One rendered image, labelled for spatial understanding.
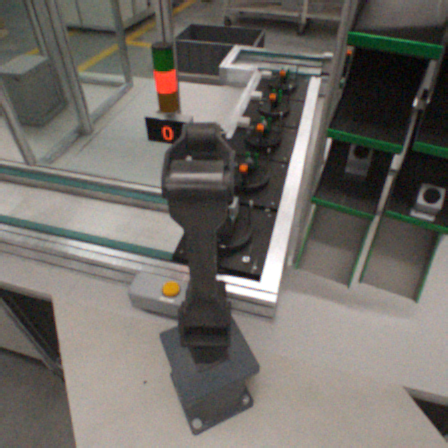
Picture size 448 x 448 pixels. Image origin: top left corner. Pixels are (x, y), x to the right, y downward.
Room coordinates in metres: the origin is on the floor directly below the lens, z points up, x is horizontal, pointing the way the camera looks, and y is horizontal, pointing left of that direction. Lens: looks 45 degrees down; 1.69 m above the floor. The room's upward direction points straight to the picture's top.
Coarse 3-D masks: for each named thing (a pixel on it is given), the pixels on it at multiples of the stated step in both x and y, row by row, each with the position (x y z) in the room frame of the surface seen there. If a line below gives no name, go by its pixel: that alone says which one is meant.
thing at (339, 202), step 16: (336, 144) 0.69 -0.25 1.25; (336, 160) 0.65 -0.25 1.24; (384, 160) 0.63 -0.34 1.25; (320, 176) 0.60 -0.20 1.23; (336, 176) 0.61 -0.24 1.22; (368, 176) 0.60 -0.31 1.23; (384, 176) 0.60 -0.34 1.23; (320, 192) 0.58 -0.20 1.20; (336, 192) 0.58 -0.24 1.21; (352, 192) 0.57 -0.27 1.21; (368, 192) 0.57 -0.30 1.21; (336, 208) 0.54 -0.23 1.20; (352, 208) 0.54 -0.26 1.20; (368, 208) 0.54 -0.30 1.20
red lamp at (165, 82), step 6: (156, 72) 0.83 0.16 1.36; (174, 72) 0.84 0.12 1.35; (156, 78) 0.83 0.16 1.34; (162, 78) 0.82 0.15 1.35; (168, 78) 0.83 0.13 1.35; (174, 78) 0.84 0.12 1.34; (156, 84) 0.84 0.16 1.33; (162, 84) 0.82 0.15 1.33; (168, 84) 0.83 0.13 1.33; (174, 84) 0.84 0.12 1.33; (162, 90) 0.83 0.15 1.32; (168, 90) 0.83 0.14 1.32; (174, 90) 0.84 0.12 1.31
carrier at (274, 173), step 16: (240, 160) 1.03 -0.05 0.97; (256, 160) 0.96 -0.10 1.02; (240, 176) 0.92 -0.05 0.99; (256, 176) 0.92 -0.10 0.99; (272, 176) 0.94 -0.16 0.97; (240, 192) 0.86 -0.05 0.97; (256, 192) 0.86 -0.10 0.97; (272, 192) 0.86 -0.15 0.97; (256, 208) 0.80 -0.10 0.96; (272, 208) 0.79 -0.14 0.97
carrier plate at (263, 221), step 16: (240, 208) 0.79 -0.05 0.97; (256, 224) 0.72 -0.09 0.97; (272, 224) 0.72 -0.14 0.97; (256, 240) 0.66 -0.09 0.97; (176, 256) 0.60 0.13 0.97; (224, 256) 0.60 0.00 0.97; (240, 256) 0.60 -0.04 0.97; (256, 256) 0.60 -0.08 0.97; (240, 272) 0.55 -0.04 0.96; (256, 272) 0.55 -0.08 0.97
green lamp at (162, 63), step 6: (156, 54) 0.83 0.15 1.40; (162, 54) 0.82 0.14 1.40; (168, 54) 0.83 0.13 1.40; (156, 60) 0.83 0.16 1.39; (162, 60) 0.82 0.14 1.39; (168, 60) 0.83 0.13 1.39; (156, 66) 0.83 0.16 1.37; (162, 66) 0.82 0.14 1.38; (168, 66) 0.83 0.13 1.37; (174, 66) 0.85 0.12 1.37; (162, 72) 0.82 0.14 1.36; (168, 72) 0.83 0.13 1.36
